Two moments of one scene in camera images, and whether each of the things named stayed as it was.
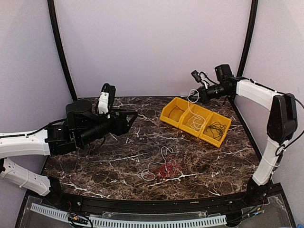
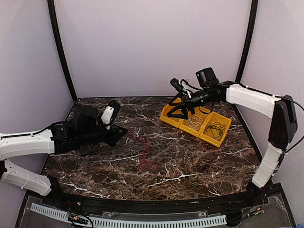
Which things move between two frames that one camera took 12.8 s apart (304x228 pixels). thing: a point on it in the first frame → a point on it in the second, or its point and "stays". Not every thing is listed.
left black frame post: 51,4 stays
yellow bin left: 173,111 stays
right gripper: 204,97 → 185,101
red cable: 168,169 → 143,164
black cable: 217,129 stays
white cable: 196,122 stays
